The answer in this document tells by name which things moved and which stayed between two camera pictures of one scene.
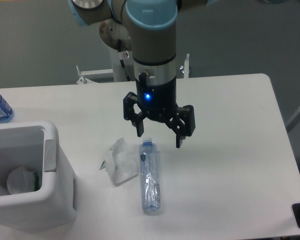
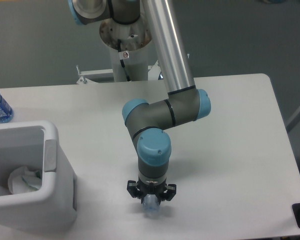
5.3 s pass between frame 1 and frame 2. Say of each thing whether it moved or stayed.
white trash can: stayed
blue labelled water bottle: stayed
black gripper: moved
